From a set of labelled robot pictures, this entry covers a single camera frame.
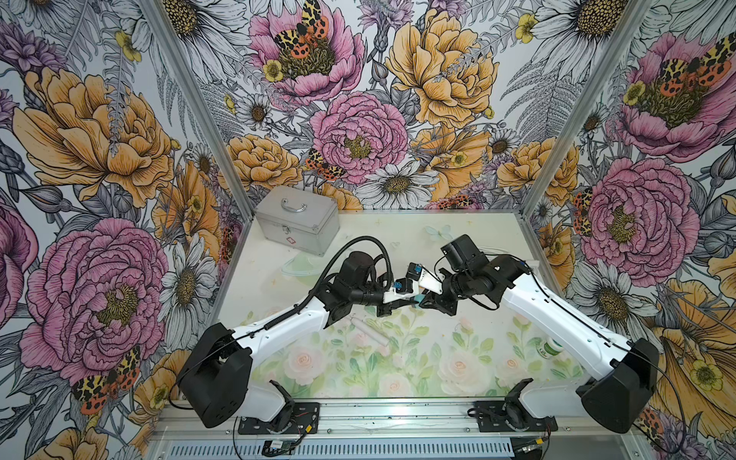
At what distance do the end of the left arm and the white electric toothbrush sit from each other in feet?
0.74

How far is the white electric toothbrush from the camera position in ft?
2.91

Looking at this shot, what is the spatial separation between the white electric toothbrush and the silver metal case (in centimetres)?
30

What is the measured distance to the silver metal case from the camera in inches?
39.9

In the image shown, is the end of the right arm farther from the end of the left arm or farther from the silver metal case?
the silver metal case

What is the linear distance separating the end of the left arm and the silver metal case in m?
0.38

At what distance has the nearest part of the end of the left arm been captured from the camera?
61cm

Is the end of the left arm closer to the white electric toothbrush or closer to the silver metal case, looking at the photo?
the white electric toothbrush

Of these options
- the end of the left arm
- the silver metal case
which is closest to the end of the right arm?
the end of the left arm
